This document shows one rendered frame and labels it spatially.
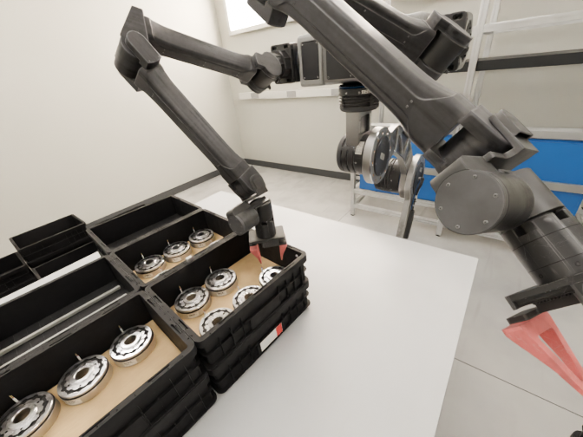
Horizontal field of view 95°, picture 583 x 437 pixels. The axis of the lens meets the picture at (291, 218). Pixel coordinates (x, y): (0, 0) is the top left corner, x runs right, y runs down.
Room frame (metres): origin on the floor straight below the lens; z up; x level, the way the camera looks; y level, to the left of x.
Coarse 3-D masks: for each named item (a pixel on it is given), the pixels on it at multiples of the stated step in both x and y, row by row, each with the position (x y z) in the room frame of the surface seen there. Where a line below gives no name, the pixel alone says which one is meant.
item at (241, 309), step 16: (224, 240) 0.80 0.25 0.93; (304, 256) 0.66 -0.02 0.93; (176, 272) 0.66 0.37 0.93; (288, 272) 0.60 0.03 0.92; (272, 288) 0.56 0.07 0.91; (160, 304) 0.52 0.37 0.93; (240, 304) 0.49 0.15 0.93; (176, 320) 0.47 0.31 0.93; (224, 320) 0.45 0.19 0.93; (192, 336) 0.41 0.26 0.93; (208, 336) 0.41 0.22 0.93
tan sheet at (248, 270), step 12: (240, 264) 0.78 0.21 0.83; (252, 264) 0.77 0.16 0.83; (264, 264) 0.77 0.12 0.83; (276, 264) 0.76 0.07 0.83; (240, 276) 0.72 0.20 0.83; (252, 276) 0.71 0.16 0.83; (240, 288) 0.66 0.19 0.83; (216, 300) 0.62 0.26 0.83; (228, 300) 0.61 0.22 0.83; (192, 324) 0.53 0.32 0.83
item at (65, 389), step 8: (80, 360) 0.44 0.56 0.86; (88, 360) 0.44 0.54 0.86; (96, 360) 0.43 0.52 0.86; (104, 360) 0.43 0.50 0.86; (72, 368) 0.42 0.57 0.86; (96, 368) 0.41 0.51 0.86; (104, 368) 0.41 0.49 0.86; (64, 376) 0.40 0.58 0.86; (96, 376) 0.39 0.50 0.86; (64, 384) 0.38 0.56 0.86; (80, 384) 0.37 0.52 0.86; (88, 384) 0.37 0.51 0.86; (64, 392) 0.36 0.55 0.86; (72, 392) 0.36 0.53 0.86; (80, 392) 0.36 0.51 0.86
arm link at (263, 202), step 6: (258, 198) 0.67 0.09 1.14; (264, 198) 0.66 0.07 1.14; (252, 204) 0.63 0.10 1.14; (258, 204) 0.64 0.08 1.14; (264, 204) 0.64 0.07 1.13; (270, 204) 0.65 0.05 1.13; (258, 210) 0.63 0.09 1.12; (264, 210) 0.63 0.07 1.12; (270, 210) 0.64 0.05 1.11; (264, 216) 0.63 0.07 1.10; (270, 216) 0.64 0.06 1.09; (264, 222) 0.64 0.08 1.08
